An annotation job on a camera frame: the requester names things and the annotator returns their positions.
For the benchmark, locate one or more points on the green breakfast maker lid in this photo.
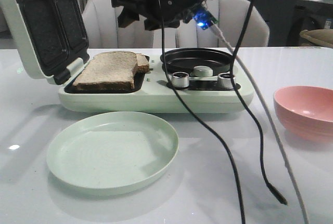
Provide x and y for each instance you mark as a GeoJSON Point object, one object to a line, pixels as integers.
{"type": "Point", "coordinates": [50, 36]}

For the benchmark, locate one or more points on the pink bowl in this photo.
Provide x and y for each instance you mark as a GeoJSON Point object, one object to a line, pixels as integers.
{"type": "Point", "coordinates": [305, 111]}

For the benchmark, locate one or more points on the green breakfast maker base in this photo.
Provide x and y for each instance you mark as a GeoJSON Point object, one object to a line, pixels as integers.
{"type": "Point", "coordinates": [153, 93]}

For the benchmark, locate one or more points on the left grey chair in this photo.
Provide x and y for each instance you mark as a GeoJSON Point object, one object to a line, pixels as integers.
{"type": "Point", "coordinates": [101, 23]}

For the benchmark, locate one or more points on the grey chair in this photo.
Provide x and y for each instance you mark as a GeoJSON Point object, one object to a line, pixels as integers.
{"type": "Point", "coordinates": [101, 23]}
{"type": "Point", "coordinates": [230, 15]}

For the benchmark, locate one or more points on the green circuit board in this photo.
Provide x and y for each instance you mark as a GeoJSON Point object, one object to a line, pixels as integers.
{"type": "Point", "coordinates": [201, 15]}

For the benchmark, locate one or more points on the black round frying pan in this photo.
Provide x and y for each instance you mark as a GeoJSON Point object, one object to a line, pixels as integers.
{"type": "Point", "coordinates": [185, 59]}

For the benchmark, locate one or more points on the left silver control knob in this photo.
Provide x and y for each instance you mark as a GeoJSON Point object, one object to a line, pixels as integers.
{"type": "Point", "coordinates": [180, 79]}

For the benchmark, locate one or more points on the silver control knob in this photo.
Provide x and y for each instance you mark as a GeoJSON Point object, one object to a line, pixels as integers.
{"type": "Point", "coordinates": [224, 81]}
{"type": "Point", "coordinates": [180, 79]}

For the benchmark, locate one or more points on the right grey chair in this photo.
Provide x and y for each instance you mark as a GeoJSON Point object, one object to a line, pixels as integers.
{"type": "Point", "coordinates": [230, 15]}

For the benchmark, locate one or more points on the right silver control knob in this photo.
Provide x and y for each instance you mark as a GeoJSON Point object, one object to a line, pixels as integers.
{"type": "Point", "coordinates": [224, 81]}

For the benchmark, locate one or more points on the light green plate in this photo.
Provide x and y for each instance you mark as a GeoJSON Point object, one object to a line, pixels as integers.
{"type": "Point", "coordinates": [113, 153]}

